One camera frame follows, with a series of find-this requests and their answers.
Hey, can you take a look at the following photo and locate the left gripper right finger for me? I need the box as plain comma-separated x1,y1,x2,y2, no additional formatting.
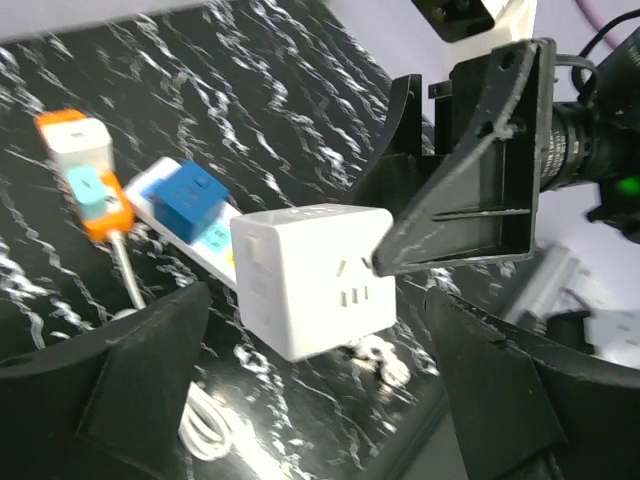
424,289,639,479

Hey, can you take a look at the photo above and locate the blue cube adapter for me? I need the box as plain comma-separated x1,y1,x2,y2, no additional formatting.
151,161,228,243

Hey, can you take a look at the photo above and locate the white orange-strip cord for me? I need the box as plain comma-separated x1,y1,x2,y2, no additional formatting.
107,232,234,464

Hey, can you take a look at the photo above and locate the white cube adapter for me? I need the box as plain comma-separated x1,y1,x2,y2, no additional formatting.
230,204,396,362

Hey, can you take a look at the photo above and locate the white power strip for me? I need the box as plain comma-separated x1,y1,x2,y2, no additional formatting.
124,157,241,290

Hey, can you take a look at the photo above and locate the white USB charger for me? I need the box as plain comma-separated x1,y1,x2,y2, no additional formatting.
41,118,114,173

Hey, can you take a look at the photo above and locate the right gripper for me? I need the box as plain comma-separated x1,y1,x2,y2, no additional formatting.
349,38,556,276

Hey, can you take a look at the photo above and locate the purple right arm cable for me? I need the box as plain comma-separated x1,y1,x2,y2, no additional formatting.
574,0,640,49

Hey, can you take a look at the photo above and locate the white strip cord bundle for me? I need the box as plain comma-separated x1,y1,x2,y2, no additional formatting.
344,334,414,386

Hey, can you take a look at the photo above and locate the black marble mat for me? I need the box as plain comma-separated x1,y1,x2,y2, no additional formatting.
1,1,436,479

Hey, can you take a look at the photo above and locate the orange power strip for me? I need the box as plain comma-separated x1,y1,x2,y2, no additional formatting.
34,109,134,242

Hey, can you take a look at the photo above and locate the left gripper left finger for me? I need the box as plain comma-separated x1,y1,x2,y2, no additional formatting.
1,282,211,479

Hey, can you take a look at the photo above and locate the teal USB charger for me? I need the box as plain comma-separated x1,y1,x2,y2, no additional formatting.
65,165,109,221

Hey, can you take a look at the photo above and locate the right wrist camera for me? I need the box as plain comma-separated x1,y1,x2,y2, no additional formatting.
411,0,537,49

